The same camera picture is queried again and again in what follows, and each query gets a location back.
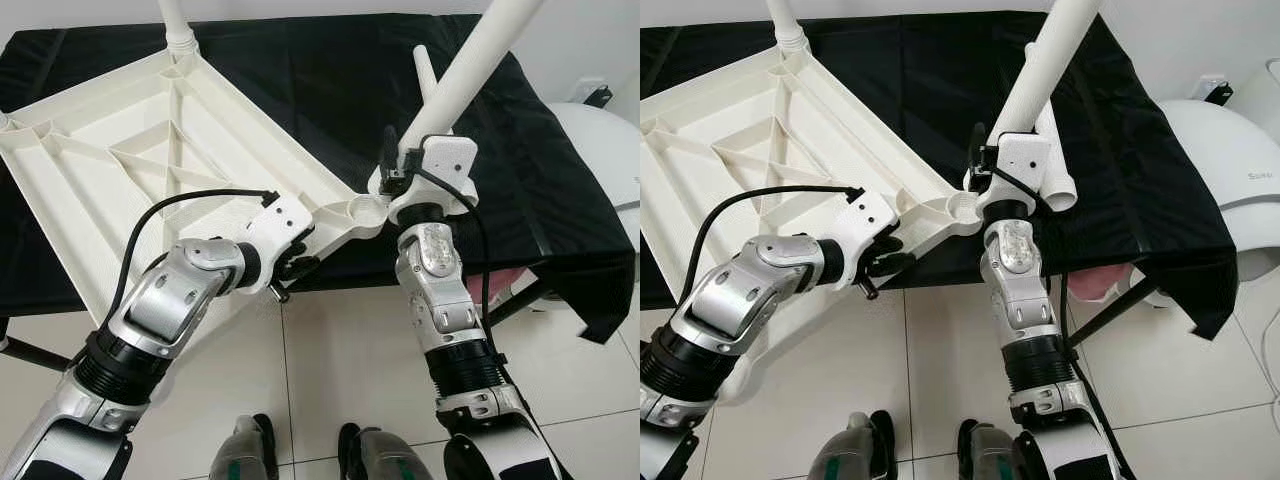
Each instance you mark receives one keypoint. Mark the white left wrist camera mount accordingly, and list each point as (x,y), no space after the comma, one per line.
(280,225)
(865,222)

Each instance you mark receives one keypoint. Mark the white round appliance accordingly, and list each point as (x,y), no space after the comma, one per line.
(600,160)
(1225,170)

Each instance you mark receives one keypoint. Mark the grey robot right leg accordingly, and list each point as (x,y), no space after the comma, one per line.
(385,458)
(995,456)

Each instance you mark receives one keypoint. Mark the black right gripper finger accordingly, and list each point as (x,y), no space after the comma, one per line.
(979,146)
(390,148)

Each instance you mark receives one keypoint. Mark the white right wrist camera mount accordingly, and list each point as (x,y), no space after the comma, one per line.
(1020,160)
(440,165)

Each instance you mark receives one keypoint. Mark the white plastic table top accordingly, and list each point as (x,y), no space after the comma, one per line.
(850,110)
(230,120)

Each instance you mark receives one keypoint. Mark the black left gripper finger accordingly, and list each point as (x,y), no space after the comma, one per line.
(895,264)
(304,267)

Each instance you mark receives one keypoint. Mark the white rounded plastic container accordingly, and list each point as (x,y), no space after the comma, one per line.
(1262,95)

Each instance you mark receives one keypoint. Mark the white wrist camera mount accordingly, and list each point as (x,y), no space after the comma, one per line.
(865,222)
(1020,160)
(280,225)
(440,165)

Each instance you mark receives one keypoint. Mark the black tablecloth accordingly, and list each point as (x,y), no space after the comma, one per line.
(560,180)
(1150,170)

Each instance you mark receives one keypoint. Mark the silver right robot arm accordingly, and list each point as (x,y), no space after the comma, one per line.
(435,290)
(1015,280)

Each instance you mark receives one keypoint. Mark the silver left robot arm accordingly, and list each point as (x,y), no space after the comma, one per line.
(165,300)
(740,295)

